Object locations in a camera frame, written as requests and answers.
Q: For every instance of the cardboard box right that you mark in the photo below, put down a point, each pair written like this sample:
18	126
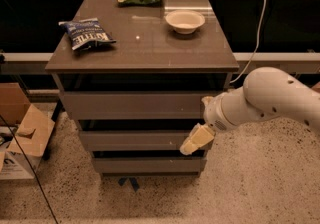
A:
316	87

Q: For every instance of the blue Kettle chips bag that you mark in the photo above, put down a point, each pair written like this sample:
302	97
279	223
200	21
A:
85	34

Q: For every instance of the grey bottom drawer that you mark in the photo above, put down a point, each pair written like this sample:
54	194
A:
149	166

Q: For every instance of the white bowl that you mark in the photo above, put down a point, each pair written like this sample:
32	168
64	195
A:
185	21

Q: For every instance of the grey drawer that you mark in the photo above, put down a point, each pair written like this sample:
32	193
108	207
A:
132	140
149	166
133	105

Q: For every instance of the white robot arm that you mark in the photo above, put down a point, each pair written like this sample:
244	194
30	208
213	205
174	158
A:
267	93

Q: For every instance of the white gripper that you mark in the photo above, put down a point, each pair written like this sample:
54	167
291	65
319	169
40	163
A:
213	113

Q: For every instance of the grey top drawer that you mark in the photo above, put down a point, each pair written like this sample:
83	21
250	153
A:
133	105

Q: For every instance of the open cardboard box left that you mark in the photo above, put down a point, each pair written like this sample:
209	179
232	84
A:
25	132

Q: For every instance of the grey drawer cabinet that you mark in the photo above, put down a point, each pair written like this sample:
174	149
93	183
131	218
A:
148	56

